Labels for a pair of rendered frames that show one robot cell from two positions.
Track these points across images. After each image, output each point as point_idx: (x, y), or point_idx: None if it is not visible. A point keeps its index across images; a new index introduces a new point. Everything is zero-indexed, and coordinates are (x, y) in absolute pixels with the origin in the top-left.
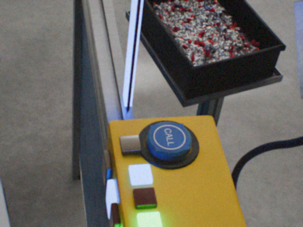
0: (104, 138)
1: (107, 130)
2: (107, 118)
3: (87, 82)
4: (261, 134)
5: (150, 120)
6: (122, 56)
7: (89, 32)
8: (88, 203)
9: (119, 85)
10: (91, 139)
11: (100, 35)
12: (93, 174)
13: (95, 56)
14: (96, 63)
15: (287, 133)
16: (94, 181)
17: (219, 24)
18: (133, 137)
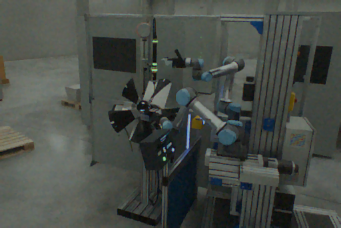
0: (191, 152)
1: (192, 148)
2: (191, 148)
3: (173, 199)
4: None
5: (198, 120)
6: (183, 152)
7: (182, 163)
8: (176, 221)
9: (186, 150)
10: (177, 200)
11: (184, 155)
12: (179, 201)
13: (186, 155)
14: (186, 155)
15: None
16: (180, 197)
17: None
18: (200, 119)
